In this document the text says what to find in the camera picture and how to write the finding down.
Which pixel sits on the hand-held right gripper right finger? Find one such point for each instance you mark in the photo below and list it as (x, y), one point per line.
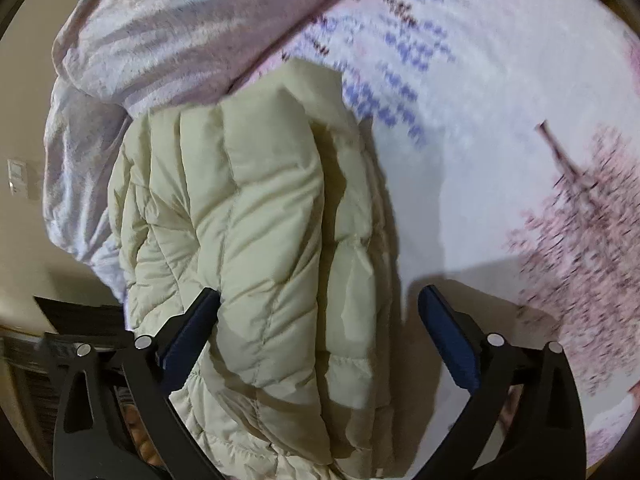
(452, 340)

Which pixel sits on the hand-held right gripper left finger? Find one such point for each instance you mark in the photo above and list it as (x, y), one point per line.
(187, 342)

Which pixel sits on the beige puffer jacket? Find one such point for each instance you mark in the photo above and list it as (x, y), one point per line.
(250, 240)

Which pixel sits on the dark furniture piece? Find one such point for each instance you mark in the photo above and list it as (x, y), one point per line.
(80, 316)

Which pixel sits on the pink striped duvet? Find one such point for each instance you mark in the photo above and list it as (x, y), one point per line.
(165, 35)

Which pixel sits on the white wall switch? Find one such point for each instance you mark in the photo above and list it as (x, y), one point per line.
(16, 176)

